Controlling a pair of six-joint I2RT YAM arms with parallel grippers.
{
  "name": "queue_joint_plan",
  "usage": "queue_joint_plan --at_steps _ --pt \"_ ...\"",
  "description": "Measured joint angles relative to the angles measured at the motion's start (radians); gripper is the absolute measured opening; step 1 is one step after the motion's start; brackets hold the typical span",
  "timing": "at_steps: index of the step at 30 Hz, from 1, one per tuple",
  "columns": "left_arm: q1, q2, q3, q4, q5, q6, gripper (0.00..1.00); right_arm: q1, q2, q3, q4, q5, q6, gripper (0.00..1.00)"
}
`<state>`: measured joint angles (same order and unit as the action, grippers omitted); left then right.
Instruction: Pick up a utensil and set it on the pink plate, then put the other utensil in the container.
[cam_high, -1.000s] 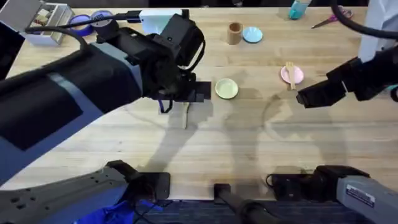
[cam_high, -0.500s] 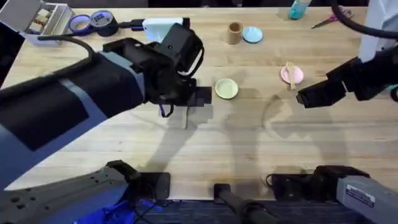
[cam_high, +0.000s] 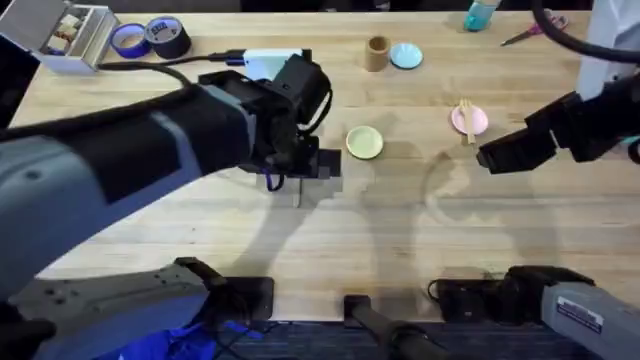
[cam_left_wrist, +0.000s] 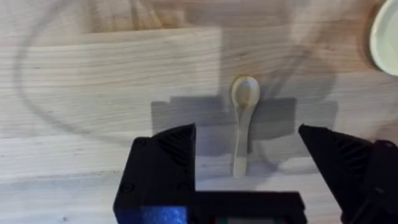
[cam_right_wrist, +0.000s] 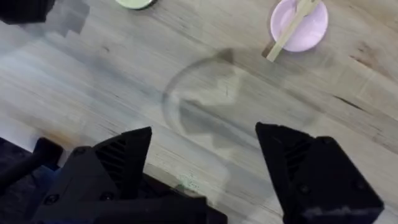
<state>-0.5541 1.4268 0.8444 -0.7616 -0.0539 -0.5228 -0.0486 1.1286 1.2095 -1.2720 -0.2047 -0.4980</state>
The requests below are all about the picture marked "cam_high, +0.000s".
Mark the black tape roll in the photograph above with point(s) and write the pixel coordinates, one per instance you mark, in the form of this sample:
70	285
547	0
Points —
170	42

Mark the blue tape roll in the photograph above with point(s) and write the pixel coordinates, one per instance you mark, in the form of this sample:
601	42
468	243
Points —
125	47

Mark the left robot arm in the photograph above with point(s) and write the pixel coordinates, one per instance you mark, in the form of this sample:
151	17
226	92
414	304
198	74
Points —
75	200

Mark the small pink plate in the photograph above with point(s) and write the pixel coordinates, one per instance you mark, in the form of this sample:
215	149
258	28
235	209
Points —
480	122

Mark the small pale green plate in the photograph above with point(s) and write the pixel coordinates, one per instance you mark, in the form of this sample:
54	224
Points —
364	142

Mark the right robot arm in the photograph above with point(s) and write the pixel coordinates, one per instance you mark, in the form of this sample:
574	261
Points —
590	305

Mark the grey box with blocks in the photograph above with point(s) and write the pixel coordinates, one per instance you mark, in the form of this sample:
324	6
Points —
60	35

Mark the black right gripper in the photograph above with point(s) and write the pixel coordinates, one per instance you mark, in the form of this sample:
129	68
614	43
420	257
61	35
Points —
585	120

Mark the small light blue plate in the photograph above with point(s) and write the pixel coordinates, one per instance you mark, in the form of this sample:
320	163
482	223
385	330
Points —
406	56

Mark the brown cylindrical container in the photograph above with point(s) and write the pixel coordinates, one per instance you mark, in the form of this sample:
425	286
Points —
377	57

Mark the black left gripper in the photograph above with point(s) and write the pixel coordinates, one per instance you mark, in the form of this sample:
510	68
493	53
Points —
280	115

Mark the blue cloth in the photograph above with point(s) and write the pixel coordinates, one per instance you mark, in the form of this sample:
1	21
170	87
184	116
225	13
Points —
165	345

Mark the teal bottle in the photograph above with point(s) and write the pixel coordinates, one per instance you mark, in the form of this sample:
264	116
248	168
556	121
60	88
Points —
479	15

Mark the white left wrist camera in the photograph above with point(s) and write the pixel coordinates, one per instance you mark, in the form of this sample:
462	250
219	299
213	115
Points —
270	62

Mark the wooden fork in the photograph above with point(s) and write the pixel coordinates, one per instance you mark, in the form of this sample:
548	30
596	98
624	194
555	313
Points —
469	122

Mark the black rail bracket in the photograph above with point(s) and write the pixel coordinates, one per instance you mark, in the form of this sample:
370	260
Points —
380	322

